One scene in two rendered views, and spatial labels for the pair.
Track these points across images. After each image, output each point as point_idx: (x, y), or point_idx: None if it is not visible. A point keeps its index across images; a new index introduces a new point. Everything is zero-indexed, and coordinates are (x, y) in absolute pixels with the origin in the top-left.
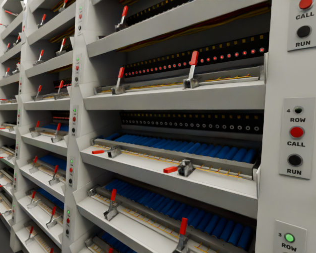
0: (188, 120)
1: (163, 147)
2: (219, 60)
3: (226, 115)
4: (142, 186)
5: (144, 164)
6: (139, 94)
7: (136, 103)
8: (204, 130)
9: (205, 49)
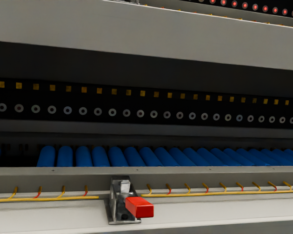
0: (223, 107)
1: (240, 164)
2: (260, 12)
3: (291, 101)
4: None
5: (262, 210)
6: (245, 21)
7: (223, 43)
8: (248, 127)
9: None
